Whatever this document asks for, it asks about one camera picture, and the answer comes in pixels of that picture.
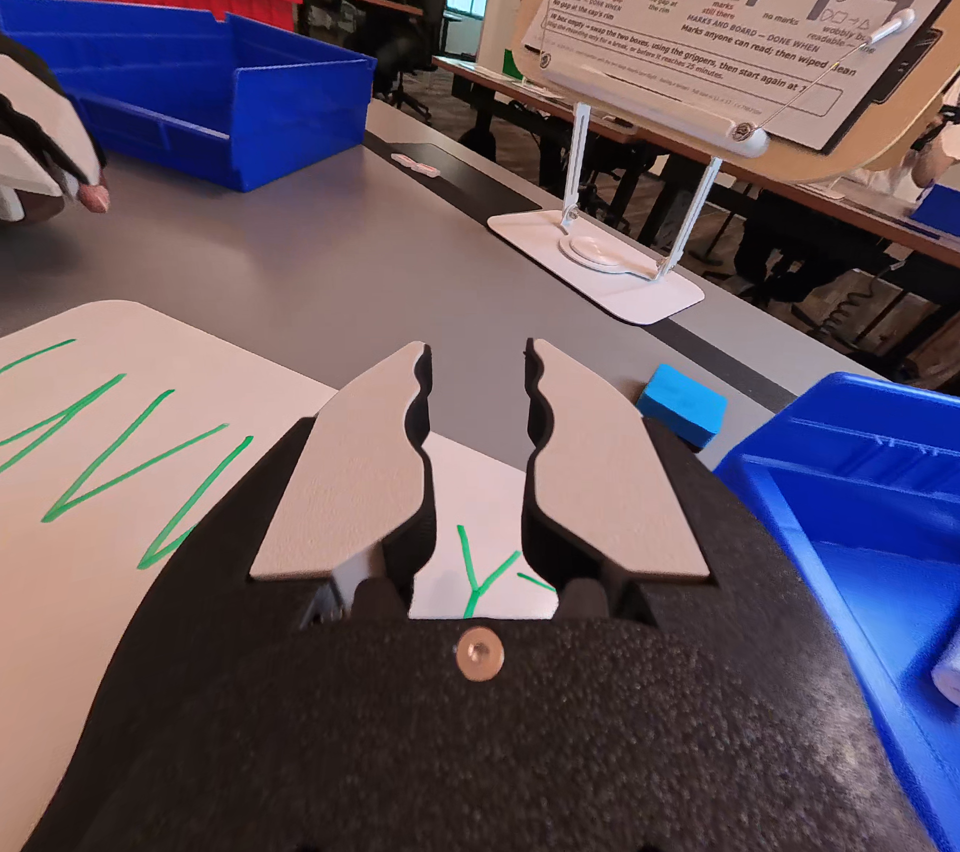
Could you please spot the black tape strip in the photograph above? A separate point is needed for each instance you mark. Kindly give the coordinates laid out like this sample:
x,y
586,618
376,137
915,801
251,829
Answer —
x,y
720,360

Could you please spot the black office chair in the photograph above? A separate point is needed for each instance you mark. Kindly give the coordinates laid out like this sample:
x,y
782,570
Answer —
x,y
431,19

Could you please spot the green plastic bin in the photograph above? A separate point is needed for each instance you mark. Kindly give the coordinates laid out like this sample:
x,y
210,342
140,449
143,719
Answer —
x,y
514,64

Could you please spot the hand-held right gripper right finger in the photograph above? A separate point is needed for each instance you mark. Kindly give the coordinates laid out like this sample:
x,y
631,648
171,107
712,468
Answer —
x,y
607,484

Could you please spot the person's left hand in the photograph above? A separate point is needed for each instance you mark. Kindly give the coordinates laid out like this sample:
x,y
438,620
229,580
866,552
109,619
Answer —
x,y
94,199

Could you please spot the printed instruction sign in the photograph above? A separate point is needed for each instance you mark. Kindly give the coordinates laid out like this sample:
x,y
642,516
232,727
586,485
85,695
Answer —
x,y
712,4

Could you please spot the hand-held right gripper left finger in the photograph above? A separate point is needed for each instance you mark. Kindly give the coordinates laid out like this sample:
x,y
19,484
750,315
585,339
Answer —
x,y
352,484

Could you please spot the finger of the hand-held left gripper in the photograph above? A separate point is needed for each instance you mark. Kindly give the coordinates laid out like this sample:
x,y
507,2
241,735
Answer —
x,y
45,109
22,184

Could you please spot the blue plastic bin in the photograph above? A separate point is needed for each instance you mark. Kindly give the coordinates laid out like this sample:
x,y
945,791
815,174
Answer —
x,y
941,210
285,109
825,529

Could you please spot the green dry erase marker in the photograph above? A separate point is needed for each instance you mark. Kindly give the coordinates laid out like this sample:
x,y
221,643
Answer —
x,y
949,672

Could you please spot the small white red piece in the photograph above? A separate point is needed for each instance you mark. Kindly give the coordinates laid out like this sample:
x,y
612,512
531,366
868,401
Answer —
x,y
425,170
403,159

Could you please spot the white whiteboard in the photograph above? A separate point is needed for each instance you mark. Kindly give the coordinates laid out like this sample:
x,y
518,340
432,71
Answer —
x,y
112,604

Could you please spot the blue foam eraser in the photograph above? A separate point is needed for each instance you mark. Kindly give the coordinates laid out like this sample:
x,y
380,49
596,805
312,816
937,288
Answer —
x,y
679,402

